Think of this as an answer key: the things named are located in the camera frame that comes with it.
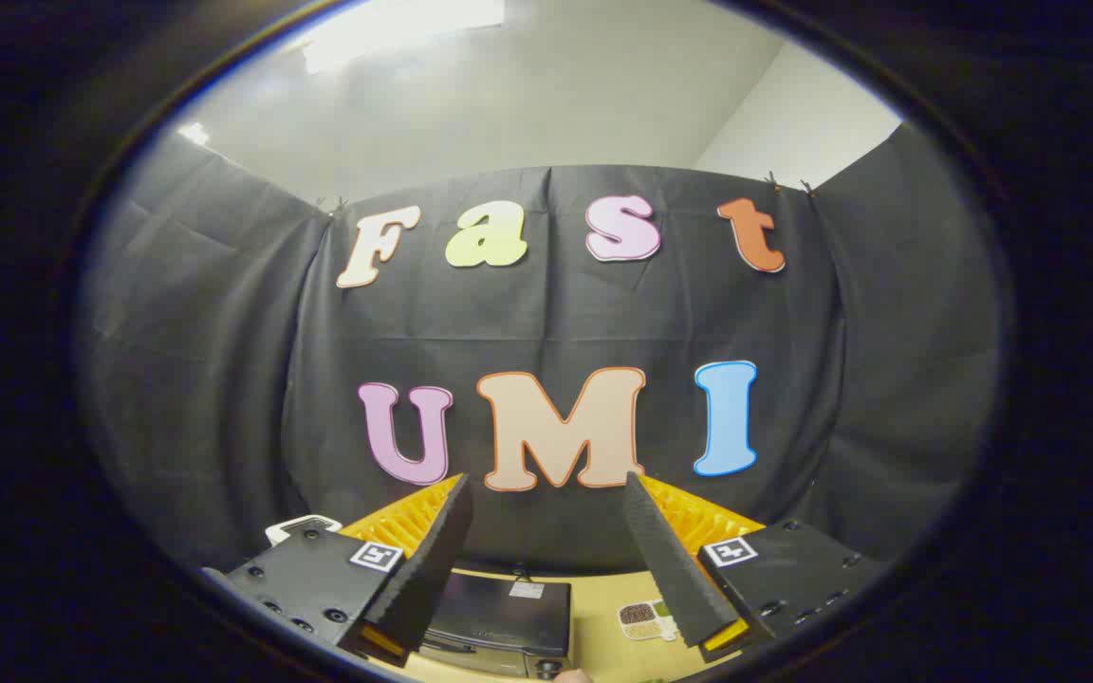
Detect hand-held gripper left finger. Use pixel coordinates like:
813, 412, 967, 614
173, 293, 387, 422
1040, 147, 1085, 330
203, 472, 474, 670

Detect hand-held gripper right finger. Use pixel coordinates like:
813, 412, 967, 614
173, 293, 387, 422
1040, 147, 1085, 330
622, 471, 889, 665

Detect black toaster oven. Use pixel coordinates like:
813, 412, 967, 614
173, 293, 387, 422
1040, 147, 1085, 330
418, 567, 574, 680

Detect white toaster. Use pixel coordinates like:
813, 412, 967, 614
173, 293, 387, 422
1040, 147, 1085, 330
265, 514, 343, 547

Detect white divided grain dish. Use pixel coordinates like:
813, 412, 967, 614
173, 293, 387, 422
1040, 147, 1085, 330
618, 599, 679, 643

